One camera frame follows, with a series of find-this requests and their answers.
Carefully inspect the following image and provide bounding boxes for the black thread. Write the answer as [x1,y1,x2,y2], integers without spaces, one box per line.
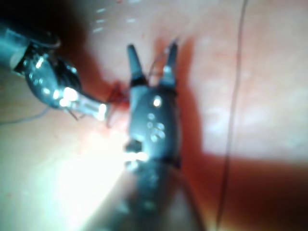
[0,0,248,231]

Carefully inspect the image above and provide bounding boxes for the right arm needle driver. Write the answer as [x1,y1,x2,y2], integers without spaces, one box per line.
[123,84,181,169]

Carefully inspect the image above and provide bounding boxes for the left arm needle driver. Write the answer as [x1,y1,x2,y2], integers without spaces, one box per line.
[13,44,82,108]

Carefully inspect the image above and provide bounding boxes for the right arm needle driver jaw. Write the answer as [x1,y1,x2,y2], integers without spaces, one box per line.
[158,39,179,91]
[126,43,147,87]

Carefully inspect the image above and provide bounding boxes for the left arm needle driver jaw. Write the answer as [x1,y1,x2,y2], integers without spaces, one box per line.
[59,88,109,121]

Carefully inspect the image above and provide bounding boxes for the tissue pad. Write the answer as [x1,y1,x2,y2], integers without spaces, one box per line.
[0,0,308,231]

